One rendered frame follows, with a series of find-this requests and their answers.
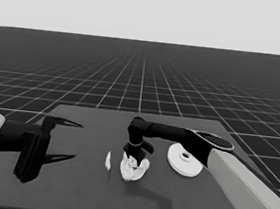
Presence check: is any small white gear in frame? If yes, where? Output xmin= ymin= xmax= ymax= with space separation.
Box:
xmin=137 ymin=158 xmax=151 ymax=178
xmin=119 ymin=155 xmax=134 ymax=174

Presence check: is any white round carrier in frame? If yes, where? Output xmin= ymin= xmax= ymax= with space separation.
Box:
xmin=118 ymin=151 xmax=152 ymax=185

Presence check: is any small thin T-shaped piece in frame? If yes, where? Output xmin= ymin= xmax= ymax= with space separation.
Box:
xmin=104 ymin=150 xmax=114 ymax=172

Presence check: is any large thick white disc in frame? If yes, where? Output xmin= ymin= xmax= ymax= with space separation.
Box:
xmin=165 ymin=141 xmax=207 ymax=179

